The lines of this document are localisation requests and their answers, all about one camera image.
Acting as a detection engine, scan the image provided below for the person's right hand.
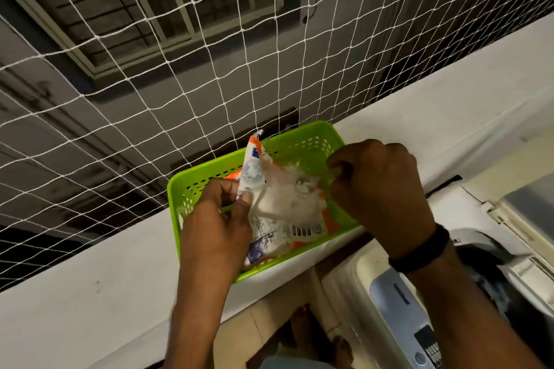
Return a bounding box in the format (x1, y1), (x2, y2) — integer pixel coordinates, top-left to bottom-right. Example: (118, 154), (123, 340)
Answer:
(325, 138), (437, 259)

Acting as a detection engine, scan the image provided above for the person's left hand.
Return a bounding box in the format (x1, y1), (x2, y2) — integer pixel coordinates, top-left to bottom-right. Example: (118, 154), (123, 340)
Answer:
(178, 178), (254, 283)

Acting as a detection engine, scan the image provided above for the detergent powder packet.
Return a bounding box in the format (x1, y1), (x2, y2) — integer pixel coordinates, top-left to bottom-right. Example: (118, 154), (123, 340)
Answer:
(235, 130), (343, 268)

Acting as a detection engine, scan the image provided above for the white and blue washing machine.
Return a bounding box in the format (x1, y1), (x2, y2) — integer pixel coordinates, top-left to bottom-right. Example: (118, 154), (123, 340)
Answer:
(321, 130), (554, 369)

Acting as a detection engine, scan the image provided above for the person's right forearm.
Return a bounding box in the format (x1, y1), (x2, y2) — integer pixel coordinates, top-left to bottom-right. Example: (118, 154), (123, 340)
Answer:
(406, 247), (546, 369)

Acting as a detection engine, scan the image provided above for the person's right leg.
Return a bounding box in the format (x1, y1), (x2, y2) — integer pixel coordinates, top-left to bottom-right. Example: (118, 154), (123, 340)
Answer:
(331, 336), (354, 369)

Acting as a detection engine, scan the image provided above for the black wristband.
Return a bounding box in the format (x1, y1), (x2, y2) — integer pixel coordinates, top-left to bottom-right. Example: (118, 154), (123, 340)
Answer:
(388, 224), (451, 274)

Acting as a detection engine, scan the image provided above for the green plastic basket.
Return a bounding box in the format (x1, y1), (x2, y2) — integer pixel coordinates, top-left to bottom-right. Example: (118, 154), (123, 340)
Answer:
(166, 120), (360, 284)

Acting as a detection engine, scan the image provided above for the colourful printed shirt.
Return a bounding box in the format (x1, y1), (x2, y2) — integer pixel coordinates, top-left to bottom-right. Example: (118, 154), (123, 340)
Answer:
(259, 355), (338, 369)

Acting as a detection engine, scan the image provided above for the white window safety net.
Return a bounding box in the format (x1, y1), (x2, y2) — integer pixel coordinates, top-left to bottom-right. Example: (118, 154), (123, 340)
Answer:
(0, 0), (554, 292)

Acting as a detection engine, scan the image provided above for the barred neighbouring building window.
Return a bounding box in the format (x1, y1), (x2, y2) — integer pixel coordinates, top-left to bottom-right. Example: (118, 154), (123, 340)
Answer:
(0, 0), (285, 80)

